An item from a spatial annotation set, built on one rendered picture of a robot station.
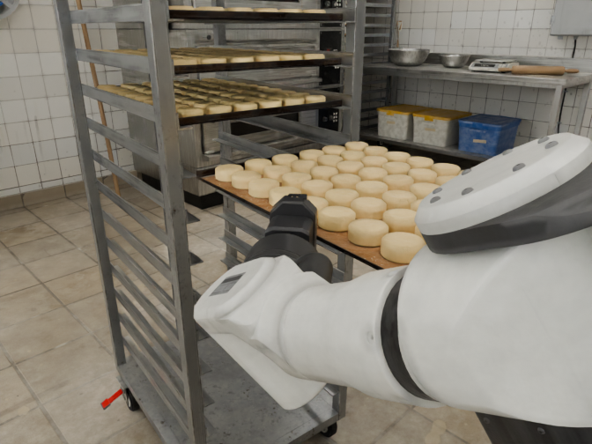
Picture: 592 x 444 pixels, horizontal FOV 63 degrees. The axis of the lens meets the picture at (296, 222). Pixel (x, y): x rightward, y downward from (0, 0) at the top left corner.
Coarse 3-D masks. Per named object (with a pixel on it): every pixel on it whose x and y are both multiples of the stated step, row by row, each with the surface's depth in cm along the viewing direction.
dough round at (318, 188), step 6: (312, 180) 78; (318, 180) 78; (324, 180) 78; (306, 186) 75; (312, 186) 75; (318, 186) 75; (324, 186) 75; (330, 186) 75; (306, 192) 75; (312, 192) 74; (318, 192) 74; (324, 192) 74
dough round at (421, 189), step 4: (412, 184) 75; (416, 184) 75; (420, 184) 75; (424, 184) 75; (428, 184) 75; (432, 184) 75; (436, 184) 75; (412, 188) 74; (416, 188) 74; (420, 188) 74; (424, 188) 74; (428, 188) 74; (432, 188) 74; (436, 188) 74; (412, 192) 74; (416, 192) 73; (420, 192) 72; (424, 192) 72; (428, 192) 72; (420, 196) 73; (424, 196) 72
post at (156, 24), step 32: (160, 0) 77; (160, 32) 79; (160, 64) 80; (160, 96) 82; (160, 128) 84; (160, 160) 87; (192, 320) 100; (192, 352) 102; (192, 384) 105; (192, 416) 108
